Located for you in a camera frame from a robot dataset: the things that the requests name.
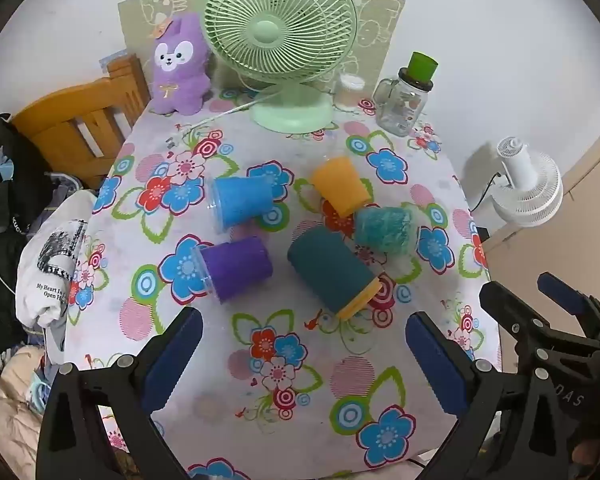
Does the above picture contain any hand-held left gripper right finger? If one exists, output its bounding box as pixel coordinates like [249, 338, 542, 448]
[405, 311, 576, 480]

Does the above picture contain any green desk fan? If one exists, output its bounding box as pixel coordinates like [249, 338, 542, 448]
[203, 0, 358, 134]

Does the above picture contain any wooden chair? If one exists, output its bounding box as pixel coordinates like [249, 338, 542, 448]
[0, 55, 152, 191]

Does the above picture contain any small clear plastic container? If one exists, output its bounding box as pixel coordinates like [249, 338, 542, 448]
[336, 72, 366, 111]

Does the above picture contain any dark teal cup yellow rim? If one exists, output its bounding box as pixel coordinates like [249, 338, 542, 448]
[286, 226, 382, 321]

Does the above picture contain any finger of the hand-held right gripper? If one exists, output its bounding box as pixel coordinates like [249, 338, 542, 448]
[537, 272, 600, 333]
[480, 282, 551, 346]

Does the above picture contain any orange cup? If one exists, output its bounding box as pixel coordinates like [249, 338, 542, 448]
[311, 156, 373, 218]

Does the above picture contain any purple plush toy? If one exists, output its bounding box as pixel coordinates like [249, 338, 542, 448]
[150, 14, 212, 116]

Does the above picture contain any white printed shirt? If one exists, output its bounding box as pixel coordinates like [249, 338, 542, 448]
[15, 190, 98, 366]

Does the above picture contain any blue cup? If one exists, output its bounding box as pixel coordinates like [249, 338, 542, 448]
[207, 175, 276, 233]

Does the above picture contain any white fan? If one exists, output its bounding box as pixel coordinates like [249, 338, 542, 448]
[490, 136, 564, 226]

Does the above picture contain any beige cloth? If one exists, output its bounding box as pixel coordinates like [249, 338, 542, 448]
[0, 345, 56, 461]

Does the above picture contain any white fan cable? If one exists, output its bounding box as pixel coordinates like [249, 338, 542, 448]
[167, 91, 273, 143]

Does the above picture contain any person's right hand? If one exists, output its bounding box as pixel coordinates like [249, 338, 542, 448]
[572, 432, 600, 468]

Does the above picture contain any black garment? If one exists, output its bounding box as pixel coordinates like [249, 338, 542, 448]
[0, 114, 56, 348]

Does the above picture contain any purple cup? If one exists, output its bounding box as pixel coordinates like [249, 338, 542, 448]
[192, 236, 274, 304]

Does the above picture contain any black cable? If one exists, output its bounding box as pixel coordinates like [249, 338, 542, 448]
[467, 172, 503, 213]

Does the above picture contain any glass jar green lid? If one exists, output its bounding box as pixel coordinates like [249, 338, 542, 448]
[373, 51, 439, 137]

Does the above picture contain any teal textured cup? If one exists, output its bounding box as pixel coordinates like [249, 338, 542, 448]
[354, 206, 415, 255]

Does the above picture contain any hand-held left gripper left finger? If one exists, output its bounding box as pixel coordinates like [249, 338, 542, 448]
[36, 306, 204, 480]

